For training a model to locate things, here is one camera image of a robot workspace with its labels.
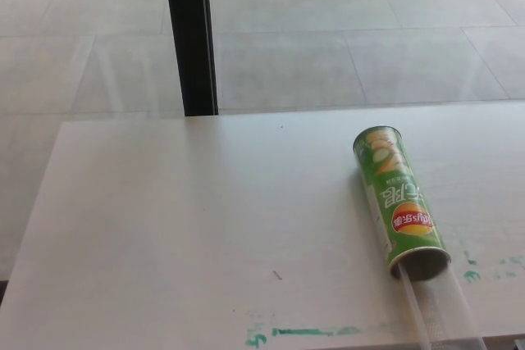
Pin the clear plastic chips tray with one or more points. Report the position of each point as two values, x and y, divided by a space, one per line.
436 309

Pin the green chips can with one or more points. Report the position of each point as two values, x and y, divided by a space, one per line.
398 198

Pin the black window frame post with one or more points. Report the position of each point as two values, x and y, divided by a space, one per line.
190 34

